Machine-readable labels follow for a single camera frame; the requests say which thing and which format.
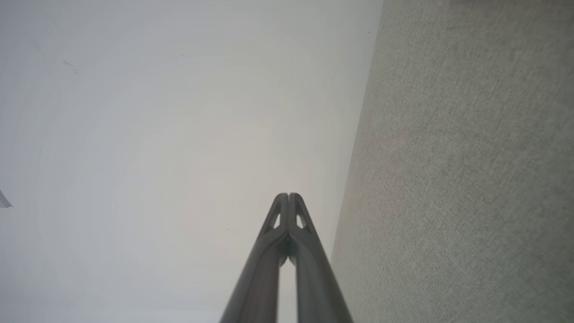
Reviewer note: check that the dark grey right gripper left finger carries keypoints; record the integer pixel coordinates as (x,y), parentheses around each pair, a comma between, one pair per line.
(260,278)

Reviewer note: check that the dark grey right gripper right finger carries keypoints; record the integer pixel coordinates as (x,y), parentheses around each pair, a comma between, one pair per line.
(316,278)

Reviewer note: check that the beige fabric sofa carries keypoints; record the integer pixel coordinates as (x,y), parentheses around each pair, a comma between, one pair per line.
(471,179)

